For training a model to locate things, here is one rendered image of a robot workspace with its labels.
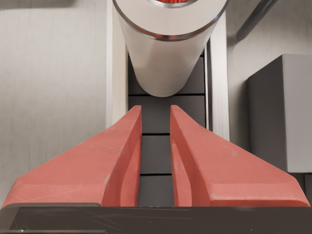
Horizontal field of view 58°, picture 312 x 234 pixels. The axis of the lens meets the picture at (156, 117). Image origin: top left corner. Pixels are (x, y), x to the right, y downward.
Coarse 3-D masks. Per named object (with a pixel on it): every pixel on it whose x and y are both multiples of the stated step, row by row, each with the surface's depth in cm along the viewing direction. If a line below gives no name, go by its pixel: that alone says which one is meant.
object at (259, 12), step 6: (264, 0) 24; (270, 0) 24; (276, 0) 24; (258, 6) 26; (264, 6) 25; (270, 6) 25; (252, 12) 28; (258, 12) 26; (264, 12) 26; (252, 18) 28; (258, 18) 27; (246, 24) 29; (252, 24) 29; (240, 30) 31; (246, 30) 30; (240, 36) 32; (246, 36) 32
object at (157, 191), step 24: (192, 72) 28; (144, 96) 27; (192, 96) 27; (144, 120) 27; (168, 120) 27; (144, 144) 27; (168, 144) 27; (144, 168) 27; (168, 168) 27; (144, 192) 27; (168, 192) 27
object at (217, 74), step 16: (224, 16) 20; (224, 32) 19; (208, 48) 20; (224, 48) 19; (208, 64) 20; (224, 64) 19; (208, 80) 20; (224, 80) 19; (208, 96) 20; (224, 96) 19; (208, 112) 20; (224, 112) 19; (208, 128) 20; (224, 128) 19
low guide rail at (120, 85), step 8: (112, 8) 25; (112, 16) 24; (112, 24) 24; (112, 32) 24; (120, 32) 24; (112, 40) 24; (120, 40) 24; (112, 48) 24; (120, 48) 24; (112, 56) 24; (120, 56) 24; (112, 64) 24; (120, 64) 24; (112, 72) 24; (120, 72) 24; (112, 80) 24; (120, 80) 24; (112, 88) 24; (120, 88) 24; (112, 96) 24; (120, 96) 24; (112, 104) 24; (120, 104) 24; (112, 112) 24; (120, 112) 24; (112, 120) 24
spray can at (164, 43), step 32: (128, 0) 11; (160, 0) 10; (192, 0) 11; (224, 0) 11; (128, 32) 13; (160, 32) 11; (192, 32) 11; (160, 64) 15; (192, 64) 18; (160, 96) 26
